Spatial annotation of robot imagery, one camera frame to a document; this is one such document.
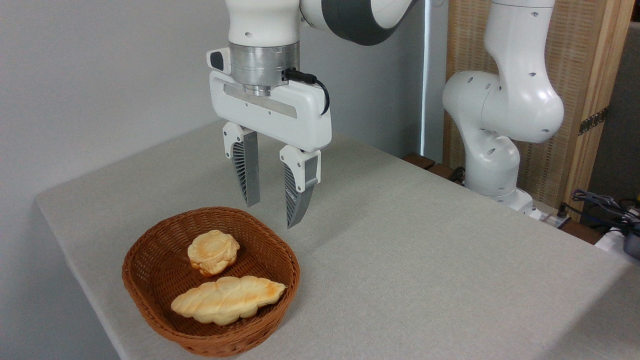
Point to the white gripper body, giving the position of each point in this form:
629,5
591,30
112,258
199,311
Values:
305,117

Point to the grey plastic device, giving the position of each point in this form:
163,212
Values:
632,246

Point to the white connector box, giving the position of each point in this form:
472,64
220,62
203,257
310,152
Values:
550,217

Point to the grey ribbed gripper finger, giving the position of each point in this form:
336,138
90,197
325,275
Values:
248,170
300,195

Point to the dark metal hinge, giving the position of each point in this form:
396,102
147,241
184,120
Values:
594,121

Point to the wooden woven screen panel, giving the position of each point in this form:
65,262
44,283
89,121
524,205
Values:
580,60

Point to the round golden bread roll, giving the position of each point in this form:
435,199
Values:
214,252

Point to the brown wicker basket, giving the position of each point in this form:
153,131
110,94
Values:
155,270

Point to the long braided bread loaf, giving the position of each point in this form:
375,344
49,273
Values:
227,300

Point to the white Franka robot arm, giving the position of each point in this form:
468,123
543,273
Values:
515,100

